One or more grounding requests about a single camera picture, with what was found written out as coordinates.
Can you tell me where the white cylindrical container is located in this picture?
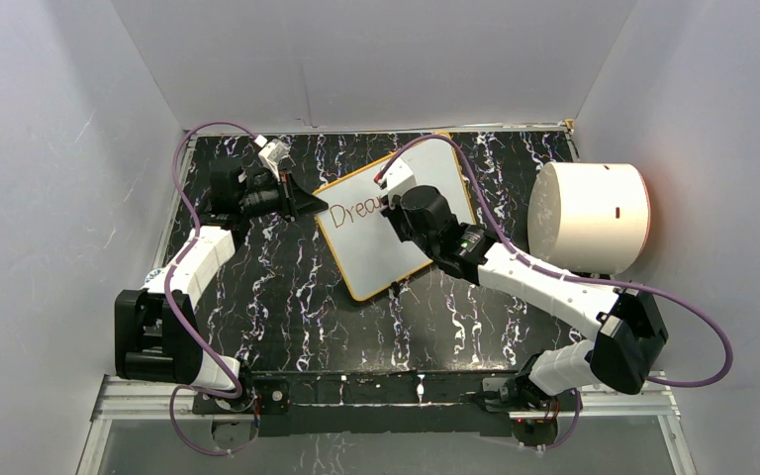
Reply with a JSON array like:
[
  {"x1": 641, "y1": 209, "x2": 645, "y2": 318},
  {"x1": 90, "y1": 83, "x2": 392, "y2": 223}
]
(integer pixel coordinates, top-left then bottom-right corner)
[{"x1": 526, "y1": 162, "x2": 651, "y2": 274}]

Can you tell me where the aluminium base frame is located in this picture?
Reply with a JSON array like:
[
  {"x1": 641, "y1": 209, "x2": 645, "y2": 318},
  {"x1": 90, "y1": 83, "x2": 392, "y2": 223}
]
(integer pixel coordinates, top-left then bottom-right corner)
[{"x1": 78, "y1": 377, "x2": 696, "y2": 474}]

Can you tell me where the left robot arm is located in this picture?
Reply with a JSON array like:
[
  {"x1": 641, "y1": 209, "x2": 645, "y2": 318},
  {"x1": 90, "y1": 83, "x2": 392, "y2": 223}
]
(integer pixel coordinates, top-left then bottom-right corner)
[{"x1": 114, "y1": 157, "x2": 329, "y2": 412}]

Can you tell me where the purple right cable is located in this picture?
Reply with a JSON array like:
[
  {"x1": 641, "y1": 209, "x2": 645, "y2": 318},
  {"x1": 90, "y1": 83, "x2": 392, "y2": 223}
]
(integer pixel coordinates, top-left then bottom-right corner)
[{"x1": 374, "y1": 134, "x2": 735, "y2": 453}]

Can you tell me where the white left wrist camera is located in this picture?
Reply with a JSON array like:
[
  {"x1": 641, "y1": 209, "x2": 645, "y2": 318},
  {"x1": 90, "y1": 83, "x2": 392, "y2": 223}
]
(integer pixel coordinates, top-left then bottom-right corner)
[{"x1": 253, "y1": 135, "x2": 290, "y2": 175}]

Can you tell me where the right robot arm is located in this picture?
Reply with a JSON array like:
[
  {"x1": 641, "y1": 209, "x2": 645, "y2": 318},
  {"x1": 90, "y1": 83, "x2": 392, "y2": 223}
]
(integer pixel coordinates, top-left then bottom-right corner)
[{"x1": 380, "y1": 185, "x2": 668, "y2": 412}]

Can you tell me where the yellow framed whiteboard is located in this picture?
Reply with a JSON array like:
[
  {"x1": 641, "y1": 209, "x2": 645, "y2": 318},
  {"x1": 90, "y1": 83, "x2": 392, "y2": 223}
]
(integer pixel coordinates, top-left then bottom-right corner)
[{"x1": 314, "y1": 139, "x2": 477, "y2": 301}]

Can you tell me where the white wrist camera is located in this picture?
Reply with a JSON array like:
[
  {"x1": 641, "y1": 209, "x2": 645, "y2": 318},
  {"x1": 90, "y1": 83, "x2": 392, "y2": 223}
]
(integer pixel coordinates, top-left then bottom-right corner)
[
  {"x1": 253, "y1": 135, "x2": 290, "y2": 175},
  {"x1": 374, "y1": 158, "x2": 417, "y2": 209}
]

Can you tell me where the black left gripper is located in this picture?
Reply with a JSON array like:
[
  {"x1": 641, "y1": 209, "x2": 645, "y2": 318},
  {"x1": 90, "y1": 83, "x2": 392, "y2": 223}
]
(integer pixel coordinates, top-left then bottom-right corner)
[{"x1": 240, "y1": 170, "x2": 330, "y2": 225}]

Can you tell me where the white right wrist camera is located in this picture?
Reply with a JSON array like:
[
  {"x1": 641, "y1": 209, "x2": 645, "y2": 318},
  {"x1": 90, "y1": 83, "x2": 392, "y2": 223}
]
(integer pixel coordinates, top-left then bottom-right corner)
[{"x1": 374, "y1": 158, "x2": 417, "y2": 209}]

